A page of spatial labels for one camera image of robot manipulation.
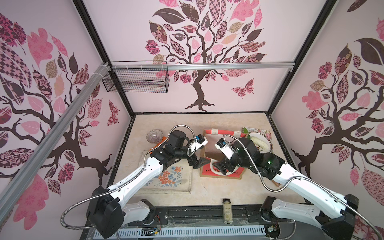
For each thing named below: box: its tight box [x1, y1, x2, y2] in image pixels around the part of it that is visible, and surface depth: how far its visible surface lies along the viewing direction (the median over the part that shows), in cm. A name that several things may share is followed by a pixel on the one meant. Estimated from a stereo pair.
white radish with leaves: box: [242, 127, 270, 152], surface depth 100 cm
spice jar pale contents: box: [222, 198, 233, 225], surface depth 74 cm
